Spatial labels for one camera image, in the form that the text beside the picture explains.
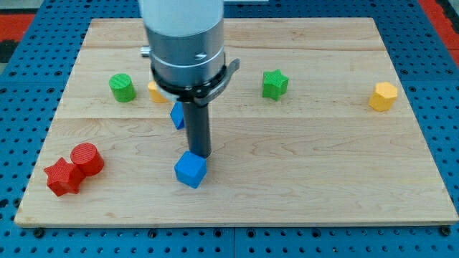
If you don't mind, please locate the black clamp ring mount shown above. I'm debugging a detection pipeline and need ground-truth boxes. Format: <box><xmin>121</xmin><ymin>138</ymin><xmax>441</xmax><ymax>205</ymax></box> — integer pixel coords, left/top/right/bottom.
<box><xmin>151</xmin><ymin>59</ymin><xmax>240</xmax><ymax>106</ymax></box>

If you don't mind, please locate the red cylinder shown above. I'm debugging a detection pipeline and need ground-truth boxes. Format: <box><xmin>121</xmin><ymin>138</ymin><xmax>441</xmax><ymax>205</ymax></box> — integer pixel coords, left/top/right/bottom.
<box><xmin>70</xmin><ymin>143</ymin><xmax>105</xmax><ymax>176</ymax></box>

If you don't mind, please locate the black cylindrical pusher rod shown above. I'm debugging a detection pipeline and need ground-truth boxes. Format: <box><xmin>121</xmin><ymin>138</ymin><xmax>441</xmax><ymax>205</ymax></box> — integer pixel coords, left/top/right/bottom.
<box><xmin>182</xmin><ymin>102</ymin><xmax>212</xmax><ymax>158</ymax></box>

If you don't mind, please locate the yellow block behind arm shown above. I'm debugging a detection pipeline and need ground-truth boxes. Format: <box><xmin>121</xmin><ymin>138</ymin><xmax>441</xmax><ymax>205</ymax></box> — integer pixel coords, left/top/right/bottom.
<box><xmin>148</xmin><ymin>81</ymin><xmax>168</xmax><ymax>103</ymax></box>

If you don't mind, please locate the red star block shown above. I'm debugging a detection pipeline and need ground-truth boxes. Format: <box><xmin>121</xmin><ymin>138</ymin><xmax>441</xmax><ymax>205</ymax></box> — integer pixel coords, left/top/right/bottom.
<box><xmin>43</xmin><ymin>158</ymin><xmax>86</xmax><ymax>196</ymax></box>

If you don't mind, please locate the wooden board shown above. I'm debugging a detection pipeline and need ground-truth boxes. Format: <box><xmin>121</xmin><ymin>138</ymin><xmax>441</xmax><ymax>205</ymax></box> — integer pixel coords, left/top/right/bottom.
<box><xmin>15</xmin><ymin>18</ymin><xmax>458</xmax><ymax>228</ymax></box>

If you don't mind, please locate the green star block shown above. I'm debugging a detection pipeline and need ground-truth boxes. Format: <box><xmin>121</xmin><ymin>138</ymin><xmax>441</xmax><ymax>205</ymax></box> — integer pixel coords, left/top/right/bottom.
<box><xmin>262</xmin><ymin>70</ymin><xmax>289</xmax><ymax>101</ymax></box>

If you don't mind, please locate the blue block behind rod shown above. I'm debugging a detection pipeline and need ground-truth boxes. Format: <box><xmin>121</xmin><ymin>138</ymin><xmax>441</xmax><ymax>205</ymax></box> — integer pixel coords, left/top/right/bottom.
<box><xmin>170</xmin><ymin>102</ymin><xmax>184</xmax><ymax>130</ymax></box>

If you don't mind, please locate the blue cube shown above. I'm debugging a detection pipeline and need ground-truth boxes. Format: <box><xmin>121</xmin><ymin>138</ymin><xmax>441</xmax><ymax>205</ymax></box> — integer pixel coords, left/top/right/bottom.
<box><xmin>174</xmin><ymin>151</ymin><xmax>207</xmax><ymax>188</ymax></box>

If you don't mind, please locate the green cylinder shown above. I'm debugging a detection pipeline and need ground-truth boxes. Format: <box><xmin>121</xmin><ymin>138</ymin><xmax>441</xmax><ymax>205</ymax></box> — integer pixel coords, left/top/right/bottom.
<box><xmin>108</xmin><ymin>73</ymin><xmax>136</xmax><ymax>102</ymax></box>

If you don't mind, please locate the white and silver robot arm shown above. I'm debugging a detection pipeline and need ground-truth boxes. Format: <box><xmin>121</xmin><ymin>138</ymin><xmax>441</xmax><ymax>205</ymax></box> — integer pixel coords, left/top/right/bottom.
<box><xmin>138</xmin><ymin>0</ymin><xmax>240</xmax><ymax>158</ymax></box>

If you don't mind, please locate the yellow hexagon block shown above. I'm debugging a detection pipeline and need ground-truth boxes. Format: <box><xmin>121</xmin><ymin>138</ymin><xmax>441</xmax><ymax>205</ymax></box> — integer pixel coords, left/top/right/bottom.
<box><xmin>369</xmin><ymin>82</ymin><xmax>398</xmax><ymax>112</ymax></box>

